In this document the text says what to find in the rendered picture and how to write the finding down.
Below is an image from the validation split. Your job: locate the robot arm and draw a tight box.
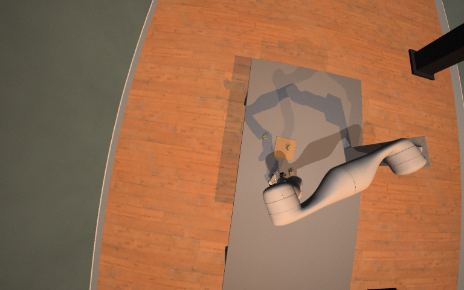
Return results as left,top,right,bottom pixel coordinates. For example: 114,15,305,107
263,138,427,226

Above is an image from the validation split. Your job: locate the orange flat mat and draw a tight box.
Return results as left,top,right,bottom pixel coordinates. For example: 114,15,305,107
273,137,296,161

